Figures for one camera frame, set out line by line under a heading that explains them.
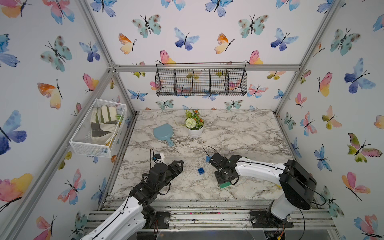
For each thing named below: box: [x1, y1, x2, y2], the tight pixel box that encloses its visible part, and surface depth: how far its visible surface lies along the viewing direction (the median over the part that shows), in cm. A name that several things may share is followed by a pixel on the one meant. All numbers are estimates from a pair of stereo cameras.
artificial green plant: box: [184, 109, 205, 131], surface depth 97 cm
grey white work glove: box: [90, 105, 119, 145], surface depth 76 cm
